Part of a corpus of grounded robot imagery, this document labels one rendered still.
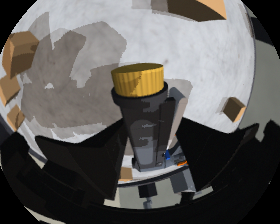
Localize small tan block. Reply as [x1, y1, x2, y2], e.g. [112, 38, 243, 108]
[223, 97, 246, 123]
[7, 104, 25, 131]
[2, 31, 40, 79]
[0, 75, 21, 107]
[119, 167, 133, 181]
[167, 0, 227, 22]

